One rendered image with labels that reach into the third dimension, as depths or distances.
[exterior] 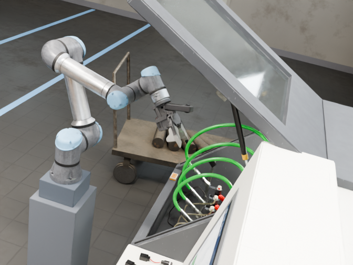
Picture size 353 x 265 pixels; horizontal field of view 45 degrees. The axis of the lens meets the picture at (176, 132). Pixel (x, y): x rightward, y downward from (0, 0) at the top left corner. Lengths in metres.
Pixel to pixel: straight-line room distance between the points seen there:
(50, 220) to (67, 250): 0.18
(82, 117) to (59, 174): 0.29
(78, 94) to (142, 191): 1.75
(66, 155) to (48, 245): 0.50
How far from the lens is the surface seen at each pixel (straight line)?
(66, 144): 1.99
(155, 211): 1.90
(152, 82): 1.81
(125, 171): 3.62
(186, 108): 1.77
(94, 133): 2.11
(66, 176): 2.06
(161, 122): 1.81
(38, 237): 2.28
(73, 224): 2.12
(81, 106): 2.07
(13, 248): 3.07
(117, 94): 1.74
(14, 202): 3.45
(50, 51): 1.93
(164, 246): 1.64
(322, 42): 8.82
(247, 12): 8.74
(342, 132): 1.73
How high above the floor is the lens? 2.11
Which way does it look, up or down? 27 degrees down
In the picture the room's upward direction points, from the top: 12 degrees clockwise
